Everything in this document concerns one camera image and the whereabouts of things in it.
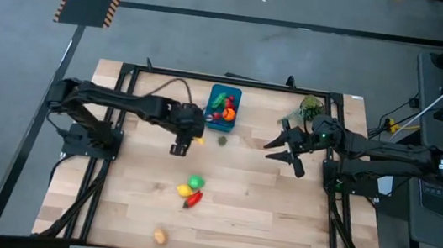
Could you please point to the yellow banana toy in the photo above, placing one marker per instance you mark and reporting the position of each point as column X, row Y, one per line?
column 201, row 141

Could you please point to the green pear toy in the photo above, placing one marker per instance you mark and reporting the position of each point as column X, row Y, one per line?
column 196, row 181

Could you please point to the small red ball fruit toy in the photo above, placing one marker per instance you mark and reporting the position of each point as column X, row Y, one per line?
column 217, row 116

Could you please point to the green bell pepper toy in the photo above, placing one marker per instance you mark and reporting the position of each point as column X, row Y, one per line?
column 219, row 100

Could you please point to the red chili pepper toy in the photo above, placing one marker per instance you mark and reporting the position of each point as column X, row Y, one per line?
column 194, row 199

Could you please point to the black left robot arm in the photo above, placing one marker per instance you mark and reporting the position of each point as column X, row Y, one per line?
column 122, row 101

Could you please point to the orange pumpkin toy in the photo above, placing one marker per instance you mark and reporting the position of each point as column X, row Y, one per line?
column 228, row 114

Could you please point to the yellow lemon toy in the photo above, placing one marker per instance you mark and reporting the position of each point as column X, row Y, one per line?
column 185, row 190

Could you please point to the large red strawberry toy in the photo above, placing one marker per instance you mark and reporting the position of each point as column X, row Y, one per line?
column 231, row 102

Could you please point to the potted green plant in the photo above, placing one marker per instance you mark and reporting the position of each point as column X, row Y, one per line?
column 312, row 105

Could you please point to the yellow plug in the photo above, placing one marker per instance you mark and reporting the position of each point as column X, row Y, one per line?
column 392, row 126

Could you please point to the black aluminium table frame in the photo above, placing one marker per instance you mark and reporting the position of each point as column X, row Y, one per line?
column 252, row 83

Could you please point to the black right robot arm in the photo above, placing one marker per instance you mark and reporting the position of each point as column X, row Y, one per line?
column 392, row 151

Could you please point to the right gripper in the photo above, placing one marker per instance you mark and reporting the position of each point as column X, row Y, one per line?
column 299, row 144

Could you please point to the brown potato toy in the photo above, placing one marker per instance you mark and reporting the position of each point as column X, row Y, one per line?
column 160, row 236

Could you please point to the teal plastic tupperware container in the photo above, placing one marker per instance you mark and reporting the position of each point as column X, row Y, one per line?
column 237, row 92

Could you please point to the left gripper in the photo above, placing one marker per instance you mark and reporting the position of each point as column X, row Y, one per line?
column 188, row 122

